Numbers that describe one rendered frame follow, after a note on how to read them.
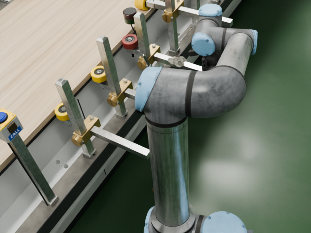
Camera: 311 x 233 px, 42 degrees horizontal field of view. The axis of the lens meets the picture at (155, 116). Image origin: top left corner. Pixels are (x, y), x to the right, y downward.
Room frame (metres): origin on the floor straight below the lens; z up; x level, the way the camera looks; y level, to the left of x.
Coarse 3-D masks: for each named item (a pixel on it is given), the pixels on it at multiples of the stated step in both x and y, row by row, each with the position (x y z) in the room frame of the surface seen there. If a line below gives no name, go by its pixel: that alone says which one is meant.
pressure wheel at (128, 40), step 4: (124, 36) 1.59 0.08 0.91; (128, 36) 1.59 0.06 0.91; (132, 36) 1.58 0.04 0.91; (136, 36) 1.58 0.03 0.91; (124, 40) 1.56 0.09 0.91; (128, 40) 1.56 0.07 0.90; (132, 40) 1.55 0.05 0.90; (136, 40) 1.54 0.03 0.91; (124, 44) 1.54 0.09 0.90; (128, 44) 1.53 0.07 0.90; (132, 44) 1.53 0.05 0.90; (136, 44) 1.53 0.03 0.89; (124, 48) 1.54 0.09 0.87; (128, 48) 1.53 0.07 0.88; (132, 48) 1.53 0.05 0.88; (132, 56) 1.56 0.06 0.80
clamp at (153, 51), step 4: (152, 48) 1.51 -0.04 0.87; (156, 48) 1.51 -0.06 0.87; (152, 52) 1.48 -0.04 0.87; (160, 52) 1.51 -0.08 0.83; (140, 56) 1.47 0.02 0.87; (152, 56) 1.46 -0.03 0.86; (140, 60) 1.44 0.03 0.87; (148, 60) 1.43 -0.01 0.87; (152, 60) 1.46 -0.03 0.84; (140, 64) 1.43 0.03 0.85; (144, 64) 1.42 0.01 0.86; (140, 68) 1.43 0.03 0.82; (144, 68) 1.42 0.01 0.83
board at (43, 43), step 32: (32, 0) 2.07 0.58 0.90; (64, 0) 2.01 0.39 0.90; (96, 0) 1.96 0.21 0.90; (128, 0) 1.90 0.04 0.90; (160, 0) 1.86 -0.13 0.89; (0, 32) 1.81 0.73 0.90; (32, 32) 1.76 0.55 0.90; (64, 32) 1.71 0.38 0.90; (96, 32) 1.67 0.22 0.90; (128, 32) 1.63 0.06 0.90; (0, 64) 1.54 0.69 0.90; (32, 64) 1.50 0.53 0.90; (64, 64) 1.46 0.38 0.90; (96, 64) 1.43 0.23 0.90; (0, 96) 1.32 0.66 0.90; (32, 96) 1.29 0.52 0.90; (32, 128) 1.10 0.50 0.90; (0, 160) 0.96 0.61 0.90
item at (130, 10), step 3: (126, 9) 1.51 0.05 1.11; (129, 9) 1.51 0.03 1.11; (132, 9) 1.50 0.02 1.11; (135, 9) 1.50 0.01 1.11; (126, 12) 1.48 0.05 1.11; (129, 12) 1.48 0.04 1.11; (132, 12) 1.48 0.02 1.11; (132, 27) 1.49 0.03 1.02; (135, 27) 1.46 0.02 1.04; (135, 33) 1.48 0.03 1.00
